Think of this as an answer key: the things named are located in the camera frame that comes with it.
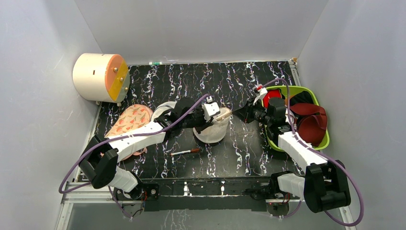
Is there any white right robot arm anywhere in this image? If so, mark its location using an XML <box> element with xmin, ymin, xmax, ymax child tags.
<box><xmin>233</xmin><ymin>98</ymin><xmax>351</xmax><ymax>213</ymax></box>

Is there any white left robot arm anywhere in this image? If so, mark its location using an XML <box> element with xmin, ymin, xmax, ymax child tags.
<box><xmin>78</xmin><ymin>94</ymin><xmax>220</xmax><ymax>199</ymax></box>

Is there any maroon bra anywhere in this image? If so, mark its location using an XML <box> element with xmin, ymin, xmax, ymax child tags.
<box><xmin>290</xmin><ymin>103</ymin><xmax>327</xmax><ymax>147</ymax></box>

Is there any pink floral laundry bag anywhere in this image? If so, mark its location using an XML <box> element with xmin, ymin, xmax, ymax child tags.
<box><xmin>100</xmin><ymin>104</ymin><xmax>154</xmax><ymax>161</ymax></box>

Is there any red garment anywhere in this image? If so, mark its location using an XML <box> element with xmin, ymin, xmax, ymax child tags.
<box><xmin>262</xmin><ymin>89</ymin><xmax>285</xmax><ymax>108</ymax></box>

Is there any red capped marker pen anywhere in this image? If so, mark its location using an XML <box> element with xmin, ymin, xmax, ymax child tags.
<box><xmin>170</xmin><ymin>148</ymin><xmax>200</xmax><ymax>156</ymax></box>

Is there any black garment in basket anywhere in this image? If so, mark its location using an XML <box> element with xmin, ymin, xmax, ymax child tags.
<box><xmin>285</xmin><ymin>91</ymin><xmax>314</xmax><ymax>106</ymax></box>

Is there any green white tape strip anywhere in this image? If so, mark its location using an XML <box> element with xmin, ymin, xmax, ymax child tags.
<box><xmin>149</xmin><ymin>62</ymin><xmax>163</xmax><ymax>66</ymax></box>

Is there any cream drum with orange lid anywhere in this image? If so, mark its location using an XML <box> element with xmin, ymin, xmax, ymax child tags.
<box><xmin>72</xmin><ymin>53</ymin><xmax>130</xmax><ymax>106</ymax></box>

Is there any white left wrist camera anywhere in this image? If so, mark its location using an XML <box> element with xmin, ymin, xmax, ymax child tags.
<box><xmin>202</xmin><ymin>96</ymin><xmax>220</xmax><ymax>123</ymax></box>

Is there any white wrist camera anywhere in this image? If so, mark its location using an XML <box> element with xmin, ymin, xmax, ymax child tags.
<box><xmin>202</xmin><ymin>96</ymin><xmax>220</xmax><ymax>123</ymax></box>
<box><xmin>253</xmin><ymin>84</ymin><xmax>268</xmax><ymax>105</ymax></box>

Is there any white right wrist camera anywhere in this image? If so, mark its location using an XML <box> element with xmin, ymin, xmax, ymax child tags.
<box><xmin>253</xmin><ymin>84</ymin><xmax>268</xmax><ymax>105</ymax></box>

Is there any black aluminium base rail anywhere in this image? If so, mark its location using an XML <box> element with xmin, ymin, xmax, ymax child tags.
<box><xmin>62</xmin><ymin>177</ymin><xmax>318</xmax><ymax>219</ymax></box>

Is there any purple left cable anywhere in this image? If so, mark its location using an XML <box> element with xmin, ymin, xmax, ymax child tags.
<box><xmin>58</xmin><ymin>93</ymin><xmax>211</xmax><ymax>219</ymax></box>

